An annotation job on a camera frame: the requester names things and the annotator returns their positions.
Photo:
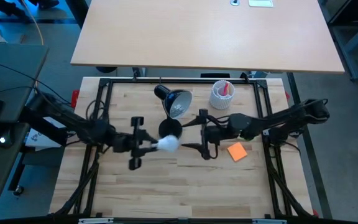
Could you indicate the orange sticky note pad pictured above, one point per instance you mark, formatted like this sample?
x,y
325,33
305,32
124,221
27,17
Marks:
x,y
237,152

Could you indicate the dark grey desk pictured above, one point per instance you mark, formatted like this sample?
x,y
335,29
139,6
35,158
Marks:
x,y
8,77

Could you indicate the large light wooden desk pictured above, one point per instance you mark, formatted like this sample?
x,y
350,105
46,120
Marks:
x,y
207,34

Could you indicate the black aluminium table frame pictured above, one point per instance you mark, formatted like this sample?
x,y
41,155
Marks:
x,y
182,81

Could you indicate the white printed paper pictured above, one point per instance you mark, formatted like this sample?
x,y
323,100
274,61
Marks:
x,y
42,138

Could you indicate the white ribbed pen cup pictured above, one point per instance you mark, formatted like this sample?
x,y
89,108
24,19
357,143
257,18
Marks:
x,y
221,101

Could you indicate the white plate in desk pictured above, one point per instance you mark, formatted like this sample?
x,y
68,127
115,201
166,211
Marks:
x,y
260,3

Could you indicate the black computer mouse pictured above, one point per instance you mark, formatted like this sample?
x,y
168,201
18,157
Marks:
x,y
5,140

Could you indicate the red table clamp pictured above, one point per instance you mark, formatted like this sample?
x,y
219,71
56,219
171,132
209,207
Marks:
x,y
75,98
287,95

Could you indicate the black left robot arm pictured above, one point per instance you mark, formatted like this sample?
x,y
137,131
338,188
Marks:
x,y
64,119

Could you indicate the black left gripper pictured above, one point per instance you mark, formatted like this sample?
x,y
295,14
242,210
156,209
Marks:
x,y
123,142

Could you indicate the white lightbulb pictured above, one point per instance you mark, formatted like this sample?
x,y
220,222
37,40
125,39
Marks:
x,y
169,143

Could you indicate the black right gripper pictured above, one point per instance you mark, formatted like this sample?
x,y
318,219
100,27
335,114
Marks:
x,y
214,135

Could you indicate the black gooseneck desk lamp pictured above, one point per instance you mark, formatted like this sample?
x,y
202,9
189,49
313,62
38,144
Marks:
x,y
170,127

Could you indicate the silver frame bracket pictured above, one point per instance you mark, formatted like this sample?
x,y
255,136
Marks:
x,y
269,221
95,221

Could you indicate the red pen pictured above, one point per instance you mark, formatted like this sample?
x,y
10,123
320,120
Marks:
x,y
225,88

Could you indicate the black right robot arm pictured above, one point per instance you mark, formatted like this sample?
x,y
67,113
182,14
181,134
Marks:
x,y
291,115

